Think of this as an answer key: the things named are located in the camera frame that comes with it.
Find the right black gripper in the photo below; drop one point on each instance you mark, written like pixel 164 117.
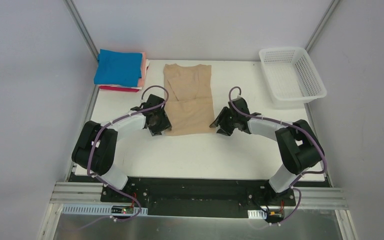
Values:
pixel 225 122

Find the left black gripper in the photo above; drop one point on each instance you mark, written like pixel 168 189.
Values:
pixel 159 122

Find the beige t shirt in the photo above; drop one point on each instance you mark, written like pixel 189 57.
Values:
pixel 190 107

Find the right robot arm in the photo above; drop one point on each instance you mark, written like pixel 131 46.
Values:
pixel 299 148

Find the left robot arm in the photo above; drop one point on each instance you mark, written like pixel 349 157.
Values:
pixel 96 145

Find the pink folded t shirt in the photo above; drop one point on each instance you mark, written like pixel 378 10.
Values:
pixel 143 70

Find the red folded t shirt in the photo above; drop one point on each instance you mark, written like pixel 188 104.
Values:
pixel 119 89

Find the blue folded t shirt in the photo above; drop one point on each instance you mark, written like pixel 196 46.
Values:
pixel 118 68

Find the white plastic basket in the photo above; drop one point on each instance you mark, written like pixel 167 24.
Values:
pixel 291 76

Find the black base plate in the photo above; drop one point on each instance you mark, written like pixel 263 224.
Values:
pixel 206 198

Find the right white cable duct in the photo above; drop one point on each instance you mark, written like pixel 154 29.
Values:
pixel 257 214

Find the white cable duct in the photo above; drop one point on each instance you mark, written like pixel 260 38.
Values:
pixel 103 210
pixel 257 214

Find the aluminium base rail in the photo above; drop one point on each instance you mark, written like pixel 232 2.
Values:
pixel 322 198

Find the left white cable duct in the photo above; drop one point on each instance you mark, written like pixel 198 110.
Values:
pixel 103 210

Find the left aluminium frame post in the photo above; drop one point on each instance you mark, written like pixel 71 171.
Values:
pixel 75 14

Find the aluminium frame post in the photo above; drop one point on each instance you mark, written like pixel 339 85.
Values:
pixel 321 25
pixel 75 14

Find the right aluminium frame post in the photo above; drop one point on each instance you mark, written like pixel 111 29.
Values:
pixel 321 25

